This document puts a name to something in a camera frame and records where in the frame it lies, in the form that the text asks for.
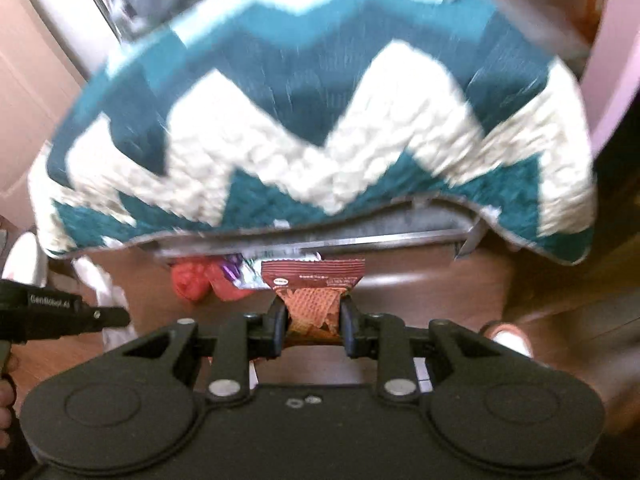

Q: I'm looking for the beige wardrobe door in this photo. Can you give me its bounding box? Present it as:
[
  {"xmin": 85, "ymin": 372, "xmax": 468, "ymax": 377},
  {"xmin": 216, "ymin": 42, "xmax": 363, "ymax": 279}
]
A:
[{"xmin": 0, "ymin": 0, "xmax": 84, "ymax": 228}]

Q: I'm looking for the person's left hand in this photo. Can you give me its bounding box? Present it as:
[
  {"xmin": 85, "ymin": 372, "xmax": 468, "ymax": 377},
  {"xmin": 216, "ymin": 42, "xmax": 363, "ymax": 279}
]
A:
[{"xmin": 0, "ymin": 375, "xmax": 16, "ymax": 450}]

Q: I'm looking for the teal cream chevron blanket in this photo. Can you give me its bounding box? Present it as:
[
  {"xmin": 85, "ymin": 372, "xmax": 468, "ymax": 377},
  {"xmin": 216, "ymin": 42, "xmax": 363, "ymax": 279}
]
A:
[{"xmin": 28, "ymin": 0, "xmax": 596, "ymax": 264}]

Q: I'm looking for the white trash bag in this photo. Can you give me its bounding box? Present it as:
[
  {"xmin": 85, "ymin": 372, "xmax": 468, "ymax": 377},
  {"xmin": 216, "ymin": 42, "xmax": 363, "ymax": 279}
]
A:
[{"xmin": 1, "ymin": 232, "xmax": 137, "ymax": 353}]

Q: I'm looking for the metal bed frame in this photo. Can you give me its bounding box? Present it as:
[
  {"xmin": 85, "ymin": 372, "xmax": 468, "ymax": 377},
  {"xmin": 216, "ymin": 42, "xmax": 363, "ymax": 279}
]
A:
[{"xmin": 141, "ymin": 194, "xmax": 489, "ymax": 263}]

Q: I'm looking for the red crumpled plastic bag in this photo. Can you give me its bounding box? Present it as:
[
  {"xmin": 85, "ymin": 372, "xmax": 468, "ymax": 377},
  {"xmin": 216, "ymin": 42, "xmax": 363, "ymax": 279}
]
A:
[{"xmin": 170, "ymin": 258, "xmax": 253, "ymax": 304}]

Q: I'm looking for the red orange snack wrapper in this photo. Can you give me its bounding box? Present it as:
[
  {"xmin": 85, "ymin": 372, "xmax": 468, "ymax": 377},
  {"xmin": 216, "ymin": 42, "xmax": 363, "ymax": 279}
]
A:
[{"xmin": 262, "ymin": 259, "xmax": 366, "ymax": 344}]

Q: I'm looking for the pink plastic chair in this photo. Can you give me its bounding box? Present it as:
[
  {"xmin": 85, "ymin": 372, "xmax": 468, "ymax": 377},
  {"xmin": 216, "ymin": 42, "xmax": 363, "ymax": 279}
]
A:
[{"xmin": 580, "ymin": 0, "xmax": 640, "ymax": 156}]

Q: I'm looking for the white purple cookie wrapper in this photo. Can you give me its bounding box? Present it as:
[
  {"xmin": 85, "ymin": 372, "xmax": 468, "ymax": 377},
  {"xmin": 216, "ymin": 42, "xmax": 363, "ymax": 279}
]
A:
[{"xmin": 221, "ymin": 252, "xmax": 322, "ymax": 290}]

